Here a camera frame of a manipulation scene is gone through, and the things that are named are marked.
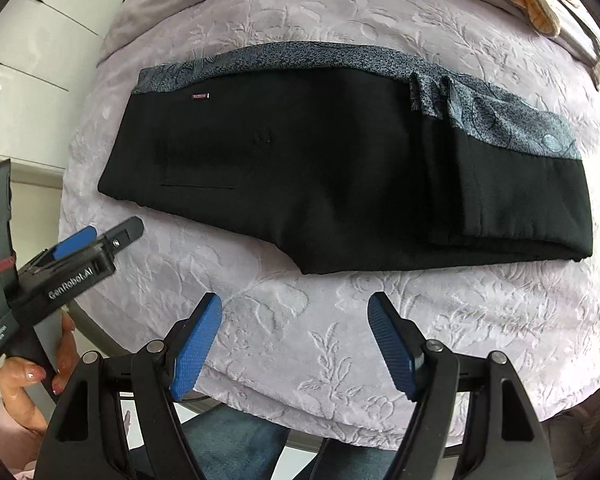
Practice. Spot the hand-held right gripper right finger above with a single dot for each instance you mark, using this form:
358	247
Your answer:
395	350

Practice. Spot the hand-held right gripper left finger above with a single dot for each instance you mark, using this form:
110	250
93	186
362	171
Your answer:
195	352

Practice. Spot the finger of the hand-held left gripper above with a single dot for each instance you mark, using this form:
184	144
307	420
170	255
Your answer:
125	234
75	244

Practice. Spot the black pants with blue floral trim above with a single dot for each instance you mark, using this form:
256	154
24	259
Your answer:
330	170

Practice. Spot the person's left forearm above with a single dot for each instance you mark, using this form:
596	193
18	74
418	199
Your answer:
10	437

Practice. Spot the person's left hand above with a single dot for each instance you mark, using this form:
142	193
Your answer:
22	385

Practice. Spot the person's legs in blue jeans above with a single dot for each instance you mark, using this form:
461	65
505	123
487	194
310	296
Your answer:
230	440

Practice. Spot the lilac embossed bedspread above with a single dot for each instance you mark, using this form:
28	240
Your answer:
300	320

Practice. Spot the white wardrobe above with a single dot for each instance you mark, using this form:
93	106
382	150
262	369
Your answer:
40	85

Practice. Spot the grey quilt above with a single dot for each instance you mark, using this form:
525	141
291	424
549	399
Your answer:
180	5

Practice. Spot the beige garment with orange lining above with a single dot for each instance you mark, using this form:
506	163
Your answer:
535	7

